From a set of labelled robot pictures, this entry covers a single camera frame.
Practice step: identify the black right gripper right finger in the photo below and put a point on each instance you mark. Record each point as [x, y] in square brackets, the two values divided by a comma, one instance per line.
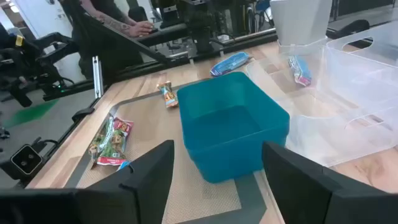
[311, 196]

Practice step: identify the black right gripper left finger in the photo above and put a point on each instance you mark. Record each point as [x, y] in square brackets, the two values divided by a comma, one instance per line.
[136, 193]

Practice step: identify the blue granola bar wrapper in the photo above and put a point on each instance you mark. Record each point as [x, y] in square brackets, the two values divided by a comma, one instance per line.
[228, 63]

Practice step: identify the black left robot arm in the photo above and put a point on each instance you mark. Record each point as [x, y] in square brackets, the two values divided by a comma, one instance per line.
[46, 62]

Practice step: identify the blue purple green granola bar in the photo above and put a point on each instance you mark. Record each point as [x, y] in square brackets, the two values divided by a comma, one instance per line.
[123, 165]

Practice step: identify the chocolate chip chewy granola bar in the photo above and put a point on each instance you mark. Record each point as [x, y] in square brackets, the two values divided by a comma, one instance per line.
[104, 140]

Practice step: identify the green red-edged granola bar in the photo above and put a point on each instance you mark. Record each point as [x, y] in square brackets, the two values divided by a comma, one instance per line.
[122, 127]

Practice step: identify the blue pink granola bar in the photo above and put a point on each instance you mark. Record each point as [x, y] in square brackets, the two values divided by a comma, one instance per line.
[300, 73]

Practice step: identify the clear plastic bin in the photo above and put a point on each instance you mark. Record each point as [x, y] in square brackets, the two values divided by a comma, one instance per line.
[385, 37]
[326, 137]

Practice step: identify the beige mat with grey border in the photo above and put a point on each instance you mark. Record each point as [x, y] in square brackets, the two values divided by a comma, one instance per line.
[149, 124]

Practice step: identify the black table clamp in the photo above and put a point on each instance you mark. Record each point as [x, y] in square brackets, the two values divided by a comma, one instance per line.
[82, 114]

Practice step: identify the small orange chewy bar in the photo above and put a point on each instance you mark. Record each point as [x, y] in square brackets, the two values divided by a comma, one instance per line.
[169, 96]

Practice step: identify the teal plastic bin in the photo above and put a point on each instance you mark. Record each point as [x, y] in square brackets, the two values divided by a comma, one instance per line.
[230, 130]

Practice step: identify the white pot saucer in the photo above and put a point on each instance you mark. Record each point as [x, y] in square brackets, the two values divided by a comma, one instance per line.
[292, 49]

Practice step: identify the person's hand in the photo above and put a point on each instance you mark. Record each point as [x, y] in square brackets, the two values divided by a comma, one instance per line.
[140, 28]

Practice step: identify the black equipment stand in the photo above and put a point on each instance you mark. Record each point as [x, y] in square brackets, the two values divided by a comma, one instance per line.
[202, 34]

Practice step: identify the white plant pot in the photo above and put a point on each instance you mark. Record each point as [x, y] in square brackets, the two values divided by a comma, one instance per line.
[300, 21]

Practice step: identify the black rounded object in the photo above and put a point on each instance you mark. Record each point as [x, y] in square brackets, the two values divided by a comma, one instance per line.
[354, 26]

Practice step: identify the person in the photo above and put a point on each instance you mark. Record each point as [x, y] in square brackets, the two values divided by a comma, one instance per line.
[102, 9]

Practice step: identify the black table-level camera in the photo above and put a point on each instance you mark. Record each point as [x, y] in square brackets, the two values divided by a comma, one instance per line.
[26, 159]

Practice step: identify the aluminium bracket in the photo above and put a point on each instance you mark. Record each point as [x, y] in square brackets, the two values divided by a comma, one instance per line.
[98, 77]

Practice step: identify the black table frame rail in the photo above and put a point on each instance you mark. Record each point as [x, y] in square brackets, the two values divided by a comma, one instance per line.
[248, 40]

